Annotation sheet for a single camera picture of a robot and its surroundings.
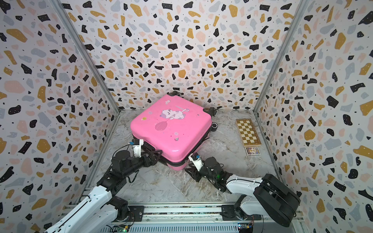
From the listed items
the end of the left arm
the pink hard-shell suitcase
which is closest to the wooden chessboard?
the pink hard-shell suitcase

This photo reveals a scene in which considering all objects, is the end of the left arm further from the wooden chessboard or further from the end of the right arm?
the wooden chessboard

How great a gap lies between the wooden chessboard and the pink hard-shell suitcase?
0.86ft

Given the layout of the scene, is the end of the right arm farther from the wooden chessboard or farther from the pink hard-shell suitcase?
the wooden chessboard

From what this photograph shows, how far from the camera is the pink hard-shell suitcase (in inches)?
30.9

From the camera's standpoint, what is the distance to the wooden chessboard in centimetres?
102

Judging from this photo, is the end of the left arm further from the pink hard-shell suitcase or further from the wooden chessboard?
the wooden chessboard
